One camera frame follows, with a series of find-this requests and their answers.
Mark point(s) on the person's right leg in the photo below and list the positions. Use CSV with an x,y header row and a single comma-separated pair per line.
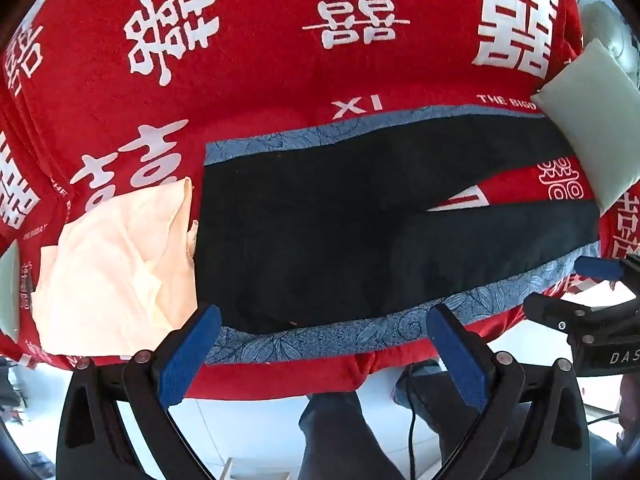
x,y
430,410

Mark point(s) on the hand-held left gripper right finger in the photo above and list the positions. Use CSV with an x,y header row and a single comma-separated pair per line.
x,y
457,360

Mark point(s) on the cream cloth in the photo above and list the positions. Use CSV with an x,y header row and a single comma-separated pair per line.
x,y
110,270

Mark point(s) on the white fan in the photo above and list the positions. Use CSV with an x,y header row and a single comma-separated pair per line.
x,y
607,25

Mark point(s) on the red printed blanket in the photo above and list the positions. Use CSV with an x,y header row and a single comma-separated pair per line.
x,y
280,60

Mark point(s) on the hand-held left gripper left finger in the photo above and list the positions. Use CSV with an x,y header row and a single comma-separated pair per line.
x,y
190,355

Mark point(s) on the black pants with blue trim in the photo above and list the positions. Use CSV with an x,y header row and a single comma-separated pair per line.
x,y
320,240

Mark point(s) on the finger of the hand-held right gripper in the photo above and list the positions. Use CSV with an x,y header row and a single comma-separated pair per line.
x,y
550,310
597,266

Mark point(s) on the pale green cushion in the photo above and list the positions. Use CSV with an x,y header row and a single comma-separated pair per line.
x,y
9,290
595,120

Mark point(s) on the person's left leg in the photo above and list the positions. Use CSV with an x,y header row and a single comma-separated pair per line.
x,y
340,435

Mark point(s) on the person's leg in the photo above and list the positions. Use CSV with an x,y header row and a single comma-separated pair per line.
x,y
340,435
430,410

